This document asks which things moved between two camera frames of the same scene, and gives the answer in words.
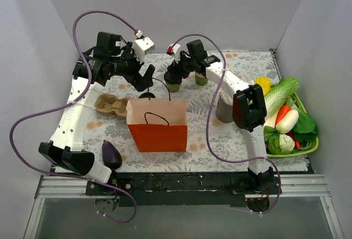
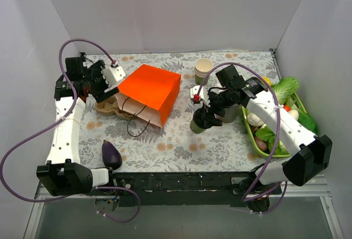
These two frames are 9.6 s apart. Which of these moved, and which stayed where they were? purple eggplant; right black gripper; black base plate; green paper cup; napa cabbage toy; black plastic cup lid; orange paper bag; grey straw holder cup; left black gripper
Moved: left black gripper; right black gripper; green paper cup; black plastic cup lid; orange paper bag
Stayed: napa cabbage toy; black base plate; purple eggplant; grey straw holder cup
